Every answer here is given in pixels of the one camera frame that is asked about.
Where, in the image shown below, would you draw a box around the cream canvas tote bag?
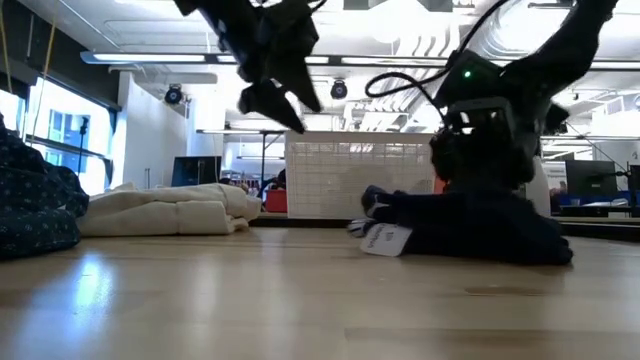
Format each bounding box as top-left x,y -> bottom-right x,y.
77,182 -> 263,237

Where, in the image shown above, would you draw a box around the white plastic laundry basket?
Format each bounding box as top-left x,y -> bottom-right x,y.
284,130 -> 437,220

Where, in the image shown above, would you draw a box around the black microphone stand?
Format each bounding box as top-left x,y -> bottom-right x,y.
77,115 -> 90,175

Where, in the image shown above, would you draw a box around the yellow vertical pipe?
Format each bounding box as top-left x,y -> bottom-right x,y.
42,19 -> 57,81

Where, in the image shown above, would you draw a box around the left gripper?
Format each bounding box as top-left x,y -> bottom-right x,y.
234,0 -> 324,134

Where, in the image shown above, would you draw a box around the black monitor screen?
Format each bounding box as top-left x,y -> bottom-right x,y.
565,159 -> 617,197
171,155 -> 223,188

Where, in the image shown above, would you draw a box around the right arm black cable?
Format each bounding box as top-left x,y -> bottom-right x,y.
364,0 -> 511,100

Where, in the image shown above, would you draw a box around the red storage box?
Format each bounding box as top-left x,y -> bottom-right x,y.
263,188 -> 289,214

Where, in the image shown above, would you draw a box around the person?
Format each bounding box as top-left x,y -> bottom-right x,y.
258,168 -> 287,194

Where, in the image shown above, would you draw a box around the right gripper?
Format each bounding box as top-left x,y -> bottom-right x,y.
429,49 -> 571,187

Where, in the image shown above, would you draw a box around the navy Puma shorts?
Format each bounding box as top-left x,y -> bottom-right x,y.
347,183 -> 575,267

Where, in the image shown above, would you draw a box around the navy polka dot shirt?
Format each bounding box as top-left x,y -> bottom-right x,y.
0,112 -> 90,261

